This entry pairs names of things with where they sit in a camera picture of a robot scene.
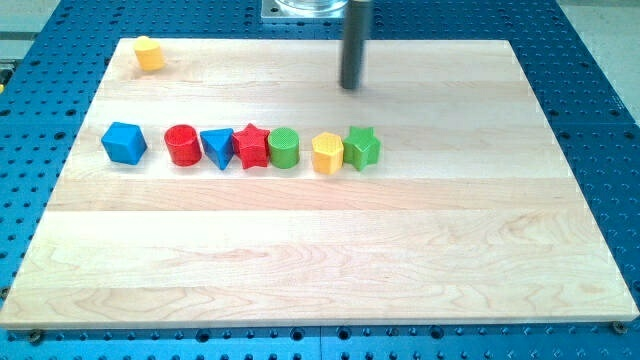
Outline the yellow hexagon block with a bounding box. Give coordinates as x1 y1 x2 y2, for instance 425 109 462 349
312 132 344 175

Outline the yellow heart block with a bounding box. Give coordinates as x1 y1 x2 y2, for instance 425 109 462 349
133 36 165 71

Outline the green star block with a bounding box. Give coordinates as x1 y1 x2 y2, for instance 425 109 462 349
343 126 381 171

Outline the green cylinder block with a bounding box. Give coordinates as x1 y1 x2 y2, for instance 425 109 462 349
268 127 299 169

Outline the red star block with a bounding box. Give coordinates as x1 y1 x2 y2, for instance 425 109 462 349
232 123 270 169

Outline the light wooden board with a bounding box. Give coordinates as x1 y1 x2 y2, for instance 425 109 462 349
1 38 639 330

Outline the blue triangle block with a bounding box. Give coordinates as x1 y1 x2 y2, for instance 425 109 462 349
200 128 234 170

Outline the red cylinder block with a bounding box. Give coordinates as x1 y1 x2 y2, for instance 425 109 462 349
164 124 202 167

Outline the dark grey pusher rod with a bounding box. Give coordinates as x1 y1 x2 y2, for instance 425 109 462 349
339 0 373 90

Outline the blue cube block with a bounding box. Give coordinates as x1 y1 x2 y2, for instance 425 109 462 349
101 122 147 165

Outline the blue perforated table plate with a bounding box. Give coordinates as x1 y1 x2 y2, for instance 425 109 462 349
1 0 639 360

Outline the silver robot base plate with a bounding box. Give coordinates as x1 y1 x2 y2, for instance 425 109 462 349
260 0 347 20

